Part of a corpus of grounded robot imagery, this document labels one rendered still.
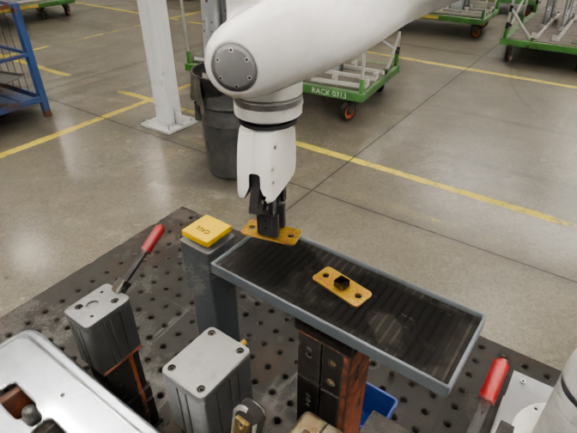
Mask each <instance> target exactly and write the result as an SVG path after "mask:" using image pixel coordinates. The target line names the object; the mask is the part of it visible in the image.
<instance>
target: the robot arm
mask: <svg viewBox="0 0 577 433"><path fill-rule="evenodd" d="M458 1H461V0H226V5H227V21H226V22H224V23H223V24H222V25H221V26H220V27H219V28H218V29H217V30H216V31H215V32H214V33H213V34H212V36H211V38H210V40H209V42H208V45H207V46H206V49H205V54H204V66H205V70H206V73H207V75H208V78H209V79H210V81H211V82H212V84H213V85H214V86H215V87H216V88H217V89H218V90H219V91H220V92H222V93H223V94H225V95H228V96H230V97H233V99H234V114H235V115H236V116H237V117H238V120H239V123H240V124H241V126H240V128H239V136H238V145H237V184H238V194H239V197H240V198H245V197H246V196H247V195H248V194H249V192H251V195H250V203H249V213H250V214H254V215H257V227H258V233H259V234H260V235H267V236H271V237H275V238H277V237H278V236H279V228H284V227H285V225H286V204H284V203H283V202H285V200H286V185H287V184H288V182H289V181H290V179H291V178H292V176H293V174H294V172H295V163H296V141H295V125H296V123H297V122H298V120H299V116H300V115H301V113H302V104H303V98H302V89H303V81H305V80H307V79H309V78H312V77H314V76H317V75H319V74H322V73H324V72H326V71H328V70H331V69H333V68H335V67H337V66H339V65H340V64H343V63H345V62H347V61H349V60H351V59H352V58H355V57H356V56H358V55H360V54H362V53H364V52H365V51H367V50H368V49H370V48H372V47H373V46H375V45H377V44H379V43H380V42H381V41H382V40H384V39H386V38H387V37H388V36H390V35H391V34H393V33H394V32H396V31H397V30H398V29H400V28H401V27H402V26H404V25H406V24H407V23H409V22H411V21H414V20H415V19H417V18H420V17H422V16H424V15H427V14H429V13H432V12H434V11H436V10H438V9H442V8H444V7H446V6H448V5H451V4H453V3H456V2H458ZM262 200H263V201H264V202H263V203H262ZM512 426H514V431H513V433H577V349H576V350H575V351H574V352H573V353H572V355H571V356H570V358H569V359H568V361H567V363H566V365H565V367H564V369H563V371H562V373H561V375H560V377H559V379H558V381H557V383H556V385H555V387H554V389H553V391H552V393H551V395H550V397H549V399H548V401H547V403H537V404H533V405H530V406H527V407H525V408H524V409H522V410H521V411H520V412H519V413H518V414H517V415H516V417H515V418H514V420H513V422H512Z"/></svg>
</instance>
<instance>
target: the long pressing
mask: <svg viewBox="0 0 577 433"><path fill-rule="evenodd" d="M13 384H14V385H16V386H17V387H18V388H20V390H21V391H22V392H23V393H24V394H26V396H27V397H28V398H29V399H30V400H31V401H32V402H33V403H34V404H35V406H36V407H37V409H38V411H39V413H40V414H41V415H42V419H41V421H40V422H38V423H37V424H36V425H35V426H28V425H27V424H26V423H25V422H24V421H23V419H24V418H20V419H15V418H14V417H13V416H12V415H11V414H10V413H9V412H8V411H7V410H6V409H5V407H4V406H3V405H2V404H1V403H0V433H33V432H34V431H35V430H36V429H37V428H38V427H39V426H41V425H42V424H43V423H44V422H46V421H49V420H51V421H53V422H54V423H55V424H56V425H57V426H58V427H59V428H60V429H61V430H62V431H63V432H64V433H160V431H158V430H157V429H156V428H155V427H154V426H152V425H151V424H150V423H149V422H147V421H146V420H145V419H144V418H142V417H141V416H140V415H139V414H138V413H136V412H135V411H134V410H133V409H131V408H130V407H129V406H128V405H126V404H125V402H124V401H122V400H121V399H120V398H119V397H117V396H116V395H115V394H114V393H112V392H111V391H110V390H109V389H108V388H106V387H105V386H104V385H103V384H101V383H100V382H99V381H98V380H96V379H95V378H94V377H93V376H91V374H89V372H87V371H86V370H85V369H84V368H82V367H81V366H80V365H79V364H78V363H76V362H75V361H74V360H73V359H71V358H70V357H69V356H68V355H66V354H65V353H64V352H63V351H61V350H60V349H59V348H58V347H57V346H56V345H55V344H54V343H52V342H51V341H50V340H49V339H48V338H46V337H45V336H44V335H43V334H41V333H40V332H37V331H34V330H25V331H23V332H19V333H18V334H16V335H15V336H13V337H12V338H9V339H7V340H6V341H4V342H3V343H1V344H0V392H1V391H2V390H3V389H5V388H6V387H7V386H9V385H13ZM63 393H65V396H64V397H61V394H63Z"/></svg>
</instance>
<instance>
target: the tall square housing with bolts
mask: <svg viewBox="0 0 577 433"><path fill-rule="evenodd" d="M162 374H163V378H164V382H165V385H166V389H167V396H168V399H169V403H170V406H171V411H172V414H173V423H174V424H176V425H177V426H178V427H179V428H181V429H182V433H231V427H232V418H233V410H234V408H235V407H236V406H237V405H238V404H239V403H240V402H241V401H243V400H244V399H245V398H249V399H252V400H253V397H252V374H251V361H250V351H249V349H248V348H247V347H245V346H244V345H242V344H241V343H239V342H237V341H236V340H234V339H233V338H230V337H229V336H228V335H226V334H225V333H223V332H221V331H219V330H218V329H216V328H214V327H210V328H208V329H206V330H205V331H204V332H203V333H202V334H201V335H199V336H198V337H197V338H196V339H195V340H193V341H192V342H191V343H190V344H189V345H188V346H186V347H185V348H184V349H183V350H182V351H181V352H180V353H179V354H178V355H177V356H176V357H174V358H173V359H172V360H171V361H170V362H169V363H167V364H166V365H165V366H164V367H163V369H162Z"/></svg>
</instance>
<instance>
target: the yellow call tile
mask: <svg viewBox="0 0 577 433"><path fill-rule="evenodd" d="M231 231H232V227H231V225H229V224H226V223H224V222H222V221H220V220H217V219H215V218H214V217H212V216H208V215H205V216H203V217H201V218H200V219H198V220H197V221H196V222H194V223H192V224H191V225H189V226H187V227H186V228H184V229H182V235H183V236H185V237H187V238H189V239H191V240H193V241H195V242H197V243H199V244H201V245H203V246H205V247H209V246H211V245H212V244H214V243H215V242H217V241H218V240H220V239H221V238H222V237H223V236H225V235H226V234H228V233H229V232H231Z"/></svg>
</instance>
